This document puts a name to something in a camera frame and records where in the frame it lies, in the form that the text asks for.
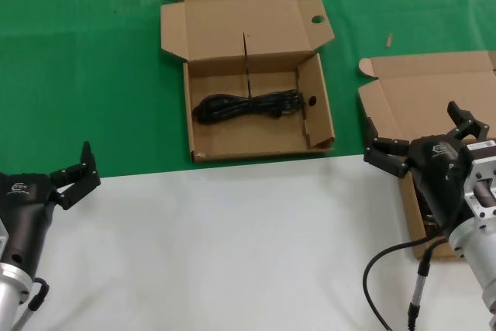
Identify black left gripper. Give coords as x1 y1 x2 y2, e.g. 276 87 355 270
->
0 140 102 274

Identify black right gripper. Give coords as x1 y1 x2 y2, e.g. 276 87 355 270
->
363 101 489 240

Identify black cable bundle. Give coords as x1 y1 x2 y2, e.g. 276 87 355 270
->
192 32 305 126

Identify open brown cardboard box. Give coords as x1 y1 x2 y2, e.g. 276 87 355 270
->
356 50 496 260

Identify cardboard box with round hole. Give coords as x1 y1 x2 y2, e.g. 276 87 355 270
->
160 0 336 164

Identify green table mat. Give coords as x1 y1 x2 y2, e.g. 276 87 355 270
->
0 0 496 180

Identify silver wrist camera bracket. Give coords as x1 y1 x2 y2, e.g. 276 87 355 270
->
463 137 496 220

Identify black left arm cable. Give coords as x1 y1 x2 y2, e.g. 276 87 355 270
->
13 276 50 331

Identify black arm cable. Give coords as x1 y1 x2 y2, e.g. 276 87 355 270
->
13 276 50 331
362 229 450 331

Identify cable with silver connector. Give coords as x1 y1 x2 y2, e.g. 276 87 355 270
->
407 237 447 331

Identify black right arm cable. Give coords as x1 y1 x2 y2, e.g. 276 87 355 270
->
362 229 450 331

